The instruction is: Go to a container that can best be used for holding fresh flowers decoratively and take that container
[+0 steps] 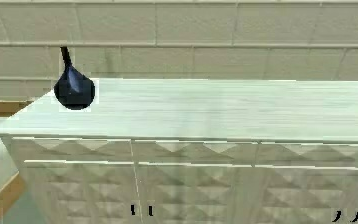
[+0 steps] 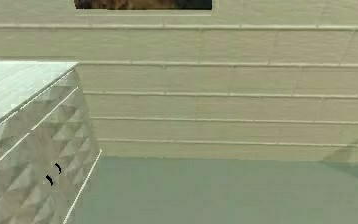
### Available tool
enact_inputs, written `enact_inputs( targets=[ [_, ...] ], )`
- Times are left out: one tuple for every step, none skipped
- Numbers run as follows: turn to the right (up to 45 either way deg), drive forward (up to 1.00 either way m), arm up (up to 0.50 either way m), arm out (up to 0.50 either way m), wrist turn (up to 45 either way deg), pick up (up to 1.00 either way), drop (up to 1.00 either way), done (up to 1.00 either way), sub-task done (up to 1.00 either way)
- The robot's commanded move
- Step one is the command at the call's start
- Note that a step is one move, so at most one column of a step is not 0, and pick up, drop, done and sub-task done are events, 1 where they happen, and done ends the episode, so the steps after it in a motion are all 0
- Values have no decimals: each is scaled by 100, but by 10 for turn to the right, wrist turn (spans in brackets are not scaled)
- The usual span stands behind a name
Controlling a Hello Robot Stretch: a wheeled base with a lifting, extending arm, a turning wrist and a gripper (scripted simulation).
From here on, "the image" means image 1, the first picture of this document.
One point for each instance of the pale green patterned sideboard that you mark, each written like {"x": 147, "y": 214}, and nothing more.
{"x": 200, "y": 150}

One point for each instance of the dark blue round vase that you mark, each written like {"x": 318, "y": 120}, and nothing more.
{"x": 74, "y": 91}

